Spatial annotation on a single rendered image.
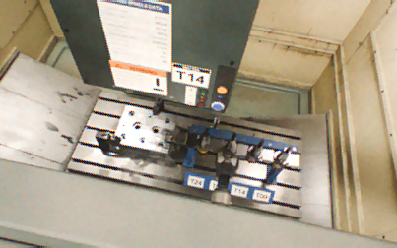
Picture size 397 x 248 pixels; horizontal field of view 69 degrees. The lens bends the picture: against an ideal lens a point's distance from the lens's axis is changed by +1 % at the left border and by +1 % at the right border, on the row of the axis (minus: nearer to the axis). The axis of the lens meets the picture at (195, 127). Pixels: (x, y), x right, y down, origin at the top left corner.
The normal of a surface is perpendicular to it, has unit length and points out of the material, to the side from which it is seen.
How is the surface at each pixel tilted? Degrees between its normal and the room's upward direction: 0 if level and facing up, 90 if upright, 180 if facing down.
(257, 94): 0
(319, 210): 24
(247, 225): 0
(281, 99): 0
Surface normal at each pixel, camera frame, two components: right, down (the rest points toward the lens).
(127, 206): 0.07, -0.50
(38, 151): 0.47, -0.37
